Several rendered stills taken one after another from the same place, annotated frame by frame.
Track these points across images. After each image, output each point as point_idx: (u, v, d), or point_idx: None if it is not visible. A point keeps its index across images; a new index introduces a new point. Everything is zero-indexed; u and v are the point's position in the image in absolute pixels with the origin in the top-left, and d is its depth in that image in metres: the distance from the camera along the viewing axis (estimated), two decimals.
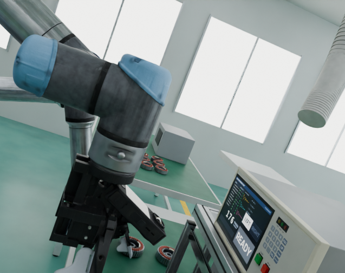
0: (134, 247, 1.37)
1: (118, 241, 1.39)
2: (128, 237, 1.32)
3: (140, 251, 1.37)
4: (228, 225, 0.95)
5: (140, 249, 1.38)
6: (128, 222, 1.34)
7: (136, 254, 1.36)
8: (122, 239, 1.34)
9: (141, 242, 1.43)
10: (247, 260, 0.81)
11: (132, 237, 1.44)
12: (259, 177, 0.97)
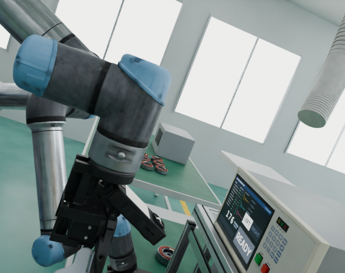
0: None
1: None
2: None
3: None
4: (228, 225, 0.95)
5: None
6: None
7: None
8: None
9: None
10: (247, 260, 0.81)
11: None
12: (259, 177, 0.97)
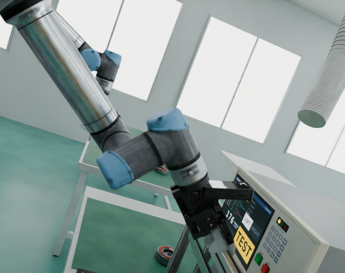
0: None
1: None
2: None
3: None
4: (228, 225, 0.95)
5: None
6: None
7: None
8: None
9: None
10: (247, 260, 0.81)
11: None
12: (259, 177, 0.97)
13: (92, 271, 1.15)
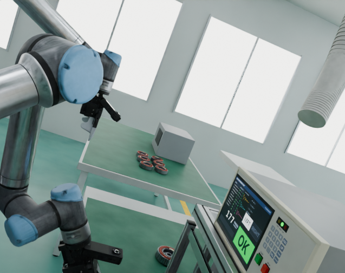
0: None
1: None
2: (97, 119, 1.28)
3: None
4: (228, 225, 0.95)
5: None
6: (104, 107, 1.30)
7: None
8: (90, 118, 1.29)
9: None
10: (247, 260, 0.81)
11: None
12: (259, 177, 0.97)
13: None
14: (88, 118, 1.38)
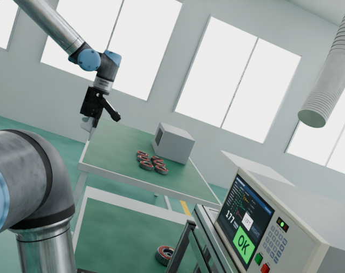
0: None
1: None
2: (97, 119, 1.28)
3: None
4: (228, 225, 0.95)
5: None
6: (104, 107, 1.30)
7: None
8: (90, 118, 1.29)
9: None
10: (247, 260, 0.81)
11: None
12: (259, 177, 0.97)
13: (92, 271, 1.15)
14: (88, 118, 1.38)
